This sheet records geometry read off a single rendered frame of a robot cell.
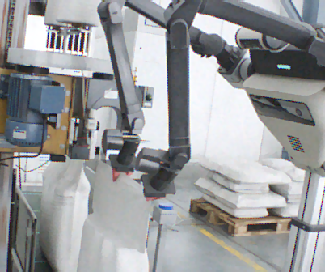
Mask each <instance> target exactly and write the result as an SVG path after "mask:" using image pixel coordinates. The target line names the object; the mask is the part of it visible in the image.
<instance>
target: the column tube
mask: <svg viewBox="0 0 325 272"><path fill-rule="evenodd" d="M29 3H30V0H17V1H16V5H15V20H14V22H13V23H14V27H13V30H12V31H13V34H12V38H11V48H17V49H24V46H25V36H26V29H27V17H28V10H29ZM10 10H11V0H0V69H4V59H5V51H6V39H7V31H8V24H9V18H10ZM12 156H14V152H3V151H2V153H1V159H5V158H10V157H12ZM0 163H2V164H7V165H9V167H7V166H3V165H0V272H6V269H7V265H6V263H7V250H8V236H9V224H10V211H11V186H12V179H13V166H14V159H7V160H3V161H0Z"/></svg>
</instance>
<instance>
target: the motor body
mask: <svg viewBox="0 0 325 272"><path fill-rule="evenodd" d="M50 81H53V77H51V76H44V75H40V74H34V75H31V74H27V73H26V74H21V73H15V72H11V78H10V80H9V87H8V94H7V108H6V115H8V116H9V119H6V122H5V139H6V141H7V142H8V143H10V144H12V145H16V146H19V147H40V146H41V143H42V131H43V119H42V116H41V114H42V113H40V112H37V111H35V110H31V109H30V108H29V98H30V92H31V86H32V85H33V84H34V85H48V86H52V82H50ZM48 125H49V124H48V122H45V133H44V143H45V141H46V139H47V135H48Z"/></svg>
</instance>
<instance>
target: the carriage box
mask: <svg viewBox="0 0 325 272"><path fill-rule="evenodd" d="M11 72H15V73H21V74H26V73H22V72H16V70H9V69H0V74H8V75H11ZM41 75H44V76H51V77H53V81H56V82H60V83H64V87H65V88H66V94H65V105H64V112H63V113H62V114H61V121H60V126H59V130H56V129H54V128H53V127H52V126H50V125H48V135H47V139H46V141H45V143H44V147H43V150H42V153H41V154H56V155H68V150H69V144H70V128H71V117H72V111H73V105H74V89H75V83H76V76H73V75H67V74H57V73H53V72H49V75H46V74H41ZM6 108H7V98H6V99H4V98H0V135H5V122H6V119H9V116H8V115H6ZM40 147H41V146H40ZM40 147H19V146H15V147H0V151H3V152H16V153H29V154H38V153H39V152H40Z"/></svg>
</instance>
